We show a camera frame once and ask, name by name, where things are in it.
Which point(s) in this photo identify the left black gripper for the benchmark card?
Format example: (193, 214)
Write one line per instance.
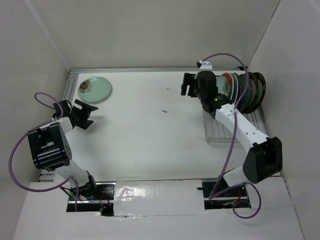
(86, 110)

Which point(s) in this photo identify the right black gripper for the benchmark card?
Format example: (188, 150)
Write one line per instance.
(191, 84)

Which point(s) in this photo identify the mint plate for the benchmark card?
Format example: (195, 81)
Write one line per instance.
(223, 86)
(94, 89)

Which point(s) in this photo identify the red floral plate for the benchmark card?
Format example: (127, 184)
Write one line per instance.
(231, 82)
(236, 86)

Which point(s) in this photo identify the dark blue plate front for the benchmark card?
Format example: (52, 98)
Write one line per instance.
(252, 92)

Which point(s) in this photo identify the brown rim plate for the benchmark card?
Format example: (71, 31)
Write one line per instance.
(261, 89)
(251, 108)

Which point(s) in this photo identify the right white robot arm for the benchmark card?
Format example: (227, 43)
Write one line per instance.
(264, 154)

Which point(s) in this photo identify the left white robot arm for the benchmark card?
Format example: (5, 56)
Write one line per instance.
(51, 151)

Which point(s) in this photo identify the white taped cover panel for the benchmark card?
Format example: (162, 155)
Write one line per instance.
(152, 198)

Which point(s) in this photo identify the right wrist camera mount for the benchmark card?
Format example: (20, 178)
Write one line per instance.
(204, 66)

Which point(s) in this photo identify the wire dish rack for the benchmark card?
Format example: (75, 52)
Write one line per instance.
(215, 132)

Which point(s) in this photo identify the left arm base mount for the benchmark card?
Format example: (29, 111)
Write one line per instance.
(102, 202)

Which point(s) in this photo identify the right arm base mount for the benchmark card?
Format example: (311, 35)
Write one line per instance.
(225, 200)

